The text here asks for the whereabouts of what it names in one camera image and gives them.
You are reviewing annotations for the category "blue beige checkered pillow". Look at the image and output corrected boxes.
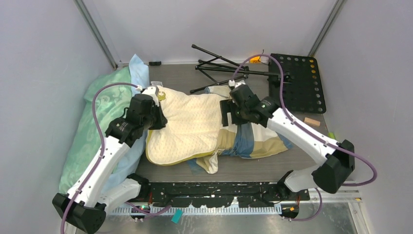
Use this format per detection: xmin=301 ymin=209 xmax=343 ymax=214
xmin=187 ymin=85 xmax=294 ymax=175

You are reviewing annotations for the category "white quilted pillow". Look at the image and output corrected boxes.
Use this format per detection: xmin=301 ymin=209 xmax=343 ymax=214
xmin=146 ymin=86 xmax=230 ymax=166

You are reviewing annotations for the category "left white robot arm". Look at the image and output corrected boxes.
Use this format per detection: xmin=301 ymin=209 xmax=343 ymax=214
xmin=52 ymin=89 xmax=167 ymax=234

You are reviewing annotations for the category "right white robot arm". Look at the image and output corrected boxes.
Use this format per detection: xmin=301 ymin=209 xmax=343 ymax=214
xmin=220 ymin=80 xmax=355 ymax=200

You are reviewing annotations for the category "green patterned pillow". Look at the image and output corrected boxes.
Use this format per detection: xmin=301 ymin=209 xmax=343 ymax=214
xmin=59 ymin=72 xmax=115 ymax=194

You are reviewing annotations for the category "light blue pillow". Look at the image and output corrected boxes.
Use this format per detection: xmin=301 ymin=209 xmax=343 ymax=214
xmin=99 ymin=55 xmax=150 ymax=192

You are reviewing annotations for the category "black folding tripod stand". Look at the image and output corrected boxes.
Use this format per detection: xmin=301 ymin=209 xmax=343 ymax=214
xmin=191 ymin=44 xmax=281 ymax=86

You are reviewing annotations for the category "small black clip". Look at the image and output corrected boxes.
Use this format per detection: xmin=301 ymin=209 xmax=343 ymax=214
xmin=148 ymin=61 xmax=162 ymax=66

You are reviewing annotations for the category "orange small block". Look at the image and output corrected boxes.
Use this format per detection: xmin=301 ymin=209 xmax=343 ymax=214
xmin=249 ymin=56 xmax=261 ymax=63

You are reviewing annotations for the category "black perforated board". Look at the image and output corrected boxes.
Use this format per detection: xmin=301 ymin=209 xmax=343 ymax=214
xmin=267 ymin=54 xmax=326 ymax=114

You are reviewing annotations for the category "tan wooden block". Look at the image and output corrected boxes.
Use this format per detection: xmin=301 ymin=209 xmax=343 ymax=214
xmin=304 ymin=117 xmax=321 ymax=127

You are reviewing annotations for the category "green small block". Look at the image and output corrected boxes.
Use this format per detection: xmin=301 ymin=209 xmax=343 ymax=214
xmin=328 ymin=132 xmax=336 ymax=139

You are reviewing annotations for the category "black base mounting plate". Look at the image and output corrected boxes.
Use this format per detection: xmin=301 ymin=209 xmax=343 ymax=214
xmin=135 ymin=182 xmax=310 ymax=208

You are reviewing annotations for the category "teal tape piece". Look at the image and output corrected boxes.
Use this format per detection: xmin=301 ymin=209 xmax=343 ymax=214
xmin=171 ymin=209 xmax=183 ymax=224

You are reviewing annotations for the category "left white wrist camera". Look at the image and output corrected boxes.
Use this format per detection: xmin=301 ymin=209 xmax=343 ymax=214
xmin=135 ymin=85 xmax=159 ymax=107

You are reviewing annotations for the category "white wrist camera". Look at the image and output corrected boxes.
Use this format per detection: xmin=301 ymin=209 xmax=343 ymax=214
xmin=228 ymin=79 xmax=246 ymax=90
xmin=135 ymin=85 xmax=159 ymax=107

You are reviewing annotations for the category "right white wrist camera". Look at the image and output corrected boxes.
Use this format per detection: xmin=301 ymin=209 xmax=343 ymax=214
xmin=228 ymin=79 xmax=246 ymax=90

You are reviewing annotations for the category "aluminium slotted rail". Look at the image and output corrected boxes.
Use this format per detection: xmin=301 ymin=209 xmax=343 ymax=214
xmin=113 ymin=188 xmax=362 ymax=217

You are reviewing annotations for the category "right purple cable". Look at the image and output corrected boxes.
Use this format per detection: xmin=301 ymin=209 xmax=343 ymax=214
xmin=229 ymin=54 xmax=378 ymax=223

